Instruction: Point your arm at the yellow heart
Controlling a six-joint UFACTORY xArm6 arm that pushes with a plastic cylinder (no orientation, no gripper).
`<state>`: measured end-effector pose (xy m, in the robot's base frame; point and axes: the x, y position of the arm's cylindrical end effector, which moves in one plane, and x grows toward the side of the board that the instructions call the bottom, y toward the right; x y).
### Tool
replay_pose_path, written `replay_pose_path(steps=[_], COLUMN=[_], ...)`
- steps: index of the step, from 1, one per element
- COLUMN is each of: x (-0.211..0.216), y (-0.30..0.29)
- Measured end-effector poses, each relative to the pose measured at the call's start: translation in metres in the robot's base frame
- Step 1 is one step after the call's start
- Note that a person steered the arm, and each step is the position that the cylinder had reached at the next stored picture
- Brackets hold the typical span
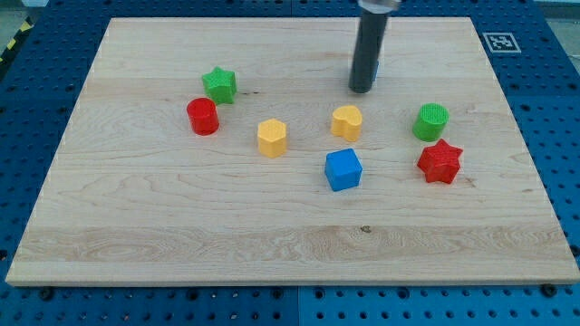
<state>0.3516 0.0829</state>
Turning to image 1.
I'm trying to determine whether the green cylinder block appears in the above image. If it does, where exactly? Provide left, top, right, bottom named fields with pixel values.
left=412, top=102, right=450, bottom=142

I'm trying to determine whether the wooden board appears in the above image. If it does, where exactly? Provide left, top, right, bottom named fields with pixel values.
left=6, top=17, right=579, bottom=287

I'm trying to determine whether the blue cube block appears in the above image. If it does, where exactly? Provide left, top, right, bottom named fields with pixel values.
left=324, top=149, right=363, bottom=191

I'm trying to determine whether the red star block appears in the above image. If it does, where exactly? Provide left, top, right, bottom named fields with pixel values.
left=417, top=139, right=463, bottom=184

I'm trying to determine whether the yellow hexagon block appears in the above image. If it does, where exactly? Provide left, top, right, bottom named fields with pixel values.
left=257, top=119, right=287, bottom=158

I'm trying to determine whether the blue block behind arm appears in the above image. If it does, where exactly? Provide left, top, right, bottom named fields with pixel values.
left=372, top=60, right=380, bottom=82

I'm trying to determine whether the yellow heart block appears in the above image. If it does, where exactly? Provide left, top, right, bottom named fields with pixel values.
left=331, top=105, right=363, bottom=142

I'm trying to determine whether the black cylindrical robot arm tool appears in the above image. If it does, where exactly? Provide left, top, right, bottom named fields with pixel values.
left=349, top=0, right=401, bottom=93

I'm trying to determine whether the yellow black hazard tape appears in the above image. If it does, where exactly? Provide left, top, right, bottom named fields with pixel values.
left=1, top=16, right=34, bottom=65

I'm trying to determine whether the red cylinder block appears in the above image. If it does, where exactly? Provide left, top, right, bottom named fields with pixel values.
left=187, top=98, right=219, bottom=136

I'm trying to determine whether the white fiducial marker tag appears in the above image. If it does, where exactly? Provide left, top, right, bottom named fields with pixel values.
left=483, top=32, right=521, bottom=53

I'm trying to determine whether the green star block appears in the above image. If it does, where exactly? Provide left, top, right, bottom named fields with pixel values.
left=202, top=66, right=237, bottom=104

